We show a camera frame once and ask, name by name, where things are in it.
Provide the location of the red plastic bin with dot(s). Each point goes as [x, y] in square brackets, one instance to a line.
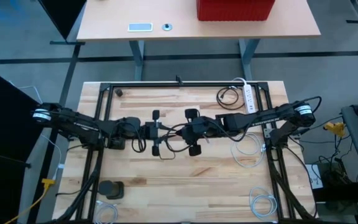
[235, 9]

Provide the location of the grey desk leg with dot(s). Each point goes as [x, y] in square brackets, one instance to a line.
[137, 59]
[247, 59]

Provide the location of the yellow clamp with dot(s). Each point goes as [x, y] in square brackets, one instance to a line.
[334, 127]

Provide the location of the white power adapter box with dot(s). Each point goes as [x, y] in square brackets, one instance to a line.
[315, 179]

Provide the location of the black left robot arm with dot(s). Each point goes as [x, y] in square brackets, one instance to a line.
[79, 124]

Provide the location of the black aluminium table frame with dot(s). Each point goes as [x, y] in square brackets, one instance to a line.
[154, 84]

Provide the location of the silver phone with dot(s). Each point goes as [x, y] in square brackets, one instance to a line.
[140, 27]

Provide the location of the small black frame clamp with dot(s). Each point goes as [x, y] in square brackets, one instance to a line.
[179, 81]

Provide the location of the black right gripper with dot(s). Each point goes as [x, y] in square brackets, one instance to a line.
[197, 130]

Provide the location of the white power strip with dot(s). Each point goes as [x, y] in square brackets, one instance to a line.
[249, 99]

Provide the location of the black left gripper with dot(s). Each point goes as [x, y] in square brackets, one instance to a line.
[152, 130]

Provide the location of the beige wooden desk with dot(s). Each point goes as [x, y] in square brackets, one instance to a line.
[120, 12]

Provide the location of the black floor stand base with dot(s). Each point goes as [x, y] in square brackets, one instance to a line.
[346, 193]

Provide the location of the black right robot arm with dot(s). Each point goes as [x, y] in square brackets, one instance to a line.
[253, 119]

